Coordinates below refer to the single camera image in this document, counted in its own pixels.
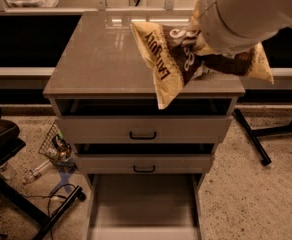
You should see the dark tray left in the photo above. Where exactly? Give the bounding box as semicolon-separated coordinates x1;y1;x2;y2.
0;119;26;166

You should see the clear plastic bottle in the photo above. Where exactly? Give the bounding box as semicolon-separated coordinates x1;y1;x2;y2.
23;160;53;184

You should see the blue tape cross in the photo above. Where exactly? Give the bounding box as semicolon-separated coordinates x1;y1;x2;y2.
51;166;77;194

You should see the middle drawer with handle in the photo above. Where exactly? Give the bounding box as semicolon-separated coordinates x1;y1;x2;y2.
74;154;213;174

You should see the brown chip bag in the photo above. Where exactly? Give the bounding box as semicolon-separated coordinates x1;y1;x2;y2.
131;8;274;110

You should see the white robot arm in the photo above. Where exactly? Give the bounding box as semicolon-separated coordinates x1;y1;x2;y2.
199;0;292;54

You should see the grey drawer cabinet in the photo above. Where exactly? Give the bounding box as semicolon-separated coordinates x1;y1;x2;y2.
44;12;244;161

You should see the black stand base left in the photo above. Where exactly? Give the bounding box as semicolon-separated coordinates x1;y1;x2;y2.
0;177;86;240

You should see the top drawer with handle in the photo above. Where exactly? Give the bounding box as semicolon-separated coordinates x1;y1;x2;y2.
56;116;232;144

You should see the wire mesh basket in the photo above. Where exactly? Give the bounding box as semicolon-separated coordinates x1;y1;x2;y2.
38;122;75;168

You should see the drawer with handle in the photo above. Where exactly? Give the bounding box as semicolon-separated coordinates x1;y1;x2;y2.
74;154;213;174
56;116;232;144

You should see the open bottom drawer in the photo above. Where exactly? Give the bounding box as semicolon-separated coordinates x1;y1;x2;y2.
83;174;204;240

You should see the black cable on floor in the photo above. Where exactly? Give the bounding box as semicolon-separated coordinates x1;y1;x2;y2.
21;183;78;240

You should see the black table leg frame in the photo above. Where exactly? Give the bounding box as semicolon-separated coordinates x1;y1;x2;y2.
234;109;292;166

